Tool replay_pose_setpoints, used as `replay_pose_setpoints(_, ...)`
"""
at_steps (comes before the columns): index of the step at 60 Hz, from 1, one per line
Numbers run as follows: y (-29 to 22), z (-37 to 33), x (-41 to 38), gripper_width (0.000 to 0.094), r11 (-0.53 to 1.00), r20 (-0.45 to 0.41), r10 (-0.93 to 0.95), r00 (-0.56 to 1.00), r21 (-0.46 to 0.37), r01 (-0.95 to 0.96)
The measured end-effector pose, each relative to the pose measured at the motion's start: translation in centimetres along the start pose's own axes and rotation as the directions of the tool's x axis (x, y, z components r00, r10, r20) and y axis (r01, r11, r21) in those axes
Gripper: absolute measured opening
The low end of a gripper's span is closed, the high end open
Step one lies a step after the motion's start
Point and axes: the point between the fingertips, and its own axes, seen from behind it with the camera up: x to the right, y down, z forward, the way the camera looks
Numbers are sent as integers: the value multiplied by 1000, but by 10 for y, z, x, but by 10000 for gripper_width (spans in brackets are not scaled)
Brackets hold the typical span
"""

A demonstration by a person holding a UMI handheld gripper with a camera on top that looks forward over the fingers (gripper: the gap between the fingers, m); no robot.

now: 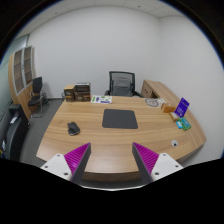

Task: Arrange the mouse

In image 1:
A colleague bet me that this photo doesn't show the white green leaflet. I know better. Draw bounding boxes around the white green leaflet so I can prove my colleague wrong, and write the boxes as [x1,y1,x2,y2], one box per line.
[91,95,112,104]

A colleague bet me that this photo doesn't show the green blue packet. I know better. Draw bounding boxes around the green blue packet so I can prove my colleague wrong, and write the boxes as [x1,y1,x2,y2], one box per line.
[176,117,191,130]

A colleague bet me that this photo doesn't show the black mesh office chair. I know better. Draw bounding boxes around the black mesh office chair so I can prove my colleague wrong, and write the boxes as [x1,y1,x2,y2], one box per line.
[105,71,143,97]

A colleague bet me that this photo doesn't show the orange small box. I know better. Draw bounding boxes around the orange small box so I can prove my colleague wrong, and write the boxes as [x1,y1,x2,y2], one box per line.
[161,103,175,113]

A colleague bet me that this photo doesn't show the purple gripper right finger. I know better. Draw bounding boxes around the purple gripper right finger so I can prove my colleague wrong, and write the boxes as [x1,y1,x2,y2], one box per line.
[132,142,182,184]

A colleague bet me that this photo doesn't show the black computer mouse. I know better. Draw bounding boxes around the black computer mouse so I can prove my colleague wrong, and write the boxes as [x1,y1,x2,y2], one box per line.
[67,122,80,136]

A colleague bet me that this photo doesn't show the large dark cardboard box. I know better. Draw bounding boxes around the large dark cardboard box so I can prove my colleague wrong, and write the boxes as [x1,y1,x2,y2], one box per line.
[75,82,91,102]

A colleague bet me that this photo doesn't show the dark grey mouse pad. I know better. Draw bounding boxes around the dark grey mouse pad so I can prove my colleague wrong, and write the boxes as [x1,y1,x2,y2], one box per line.
[102,109,138,129]

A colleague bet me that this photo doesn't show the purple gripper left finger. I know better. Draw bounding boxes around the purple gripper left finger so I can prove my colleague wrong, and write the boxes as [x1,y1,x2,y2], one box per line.
[42,143,91,185]

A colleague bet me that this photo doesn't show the small brown cardboard box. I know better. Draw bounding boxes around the small brown cardboard box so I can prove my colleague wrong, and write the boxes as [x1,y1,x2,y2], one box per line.
[64,85,75,101]

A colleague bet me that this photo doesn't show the wooden bookshelf cabinet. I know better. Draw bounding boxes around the wooden bookshelf cabinet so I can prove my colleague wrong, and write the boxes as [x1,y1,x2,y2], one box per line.
[8,46,36,118]

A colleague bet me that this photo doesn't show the black visitor chair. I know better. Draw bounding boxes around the black visitor chair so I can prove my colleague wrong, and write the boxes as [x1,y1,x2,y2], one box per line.
[28,77,43,110]

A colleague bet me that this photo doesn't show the black leather chair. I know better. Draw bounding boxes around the black leather chair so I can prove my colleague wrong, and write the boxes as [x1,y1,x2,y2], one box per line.
[0,104,29,161]

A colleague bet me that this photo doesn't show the white desk cable grommet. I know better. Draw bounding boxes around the white desk cable grommet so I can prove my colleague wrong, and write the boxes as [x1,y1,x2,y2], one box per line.
[171,140,178,147]

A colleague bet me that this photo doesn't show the wooden office desk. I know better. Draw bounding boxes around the wooden office desk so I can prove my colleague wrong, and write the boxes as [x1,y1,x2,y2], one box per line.
[37,97,206,182]

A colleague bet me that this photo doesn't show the yellow small box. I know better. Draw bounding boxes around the yellow small box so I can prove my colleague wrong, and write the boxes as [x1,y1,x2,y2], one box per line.
[169,112,179,121]

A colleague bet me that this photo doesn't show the wooden side cabinet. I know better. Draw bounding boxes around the wooden side cabinet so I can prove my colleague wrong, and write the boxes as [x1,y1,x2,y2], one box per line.
[141,80,179,105]

